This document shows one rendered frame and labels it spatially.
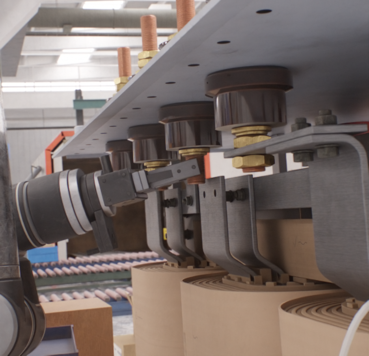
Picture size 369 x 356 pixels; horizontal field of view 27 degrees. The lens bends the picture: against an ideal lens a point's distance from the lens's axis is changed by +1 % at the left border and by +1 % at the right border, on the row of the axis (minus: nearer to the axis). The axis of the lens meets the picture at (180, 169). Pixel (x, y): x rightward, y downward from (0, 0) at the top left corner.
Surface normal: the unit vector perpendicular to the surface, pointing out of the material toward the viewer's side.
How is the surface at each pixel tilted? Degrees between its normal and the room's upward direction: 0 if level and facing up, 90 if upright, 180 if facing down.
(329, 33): 180
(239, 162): 90
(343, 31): 180
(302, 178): 90
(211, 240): 90
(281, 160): 90
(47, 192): 65
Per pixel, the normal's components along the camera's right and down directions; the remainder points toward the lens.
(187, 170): -0.10, -0.05
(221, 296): -0.83, 0.02
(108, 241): 0.01, 0.33
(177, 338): -0.55, -0.01
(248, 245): -0.97, 0.04
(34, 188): -0.24, -0.61
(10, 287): 0.83, -0.21
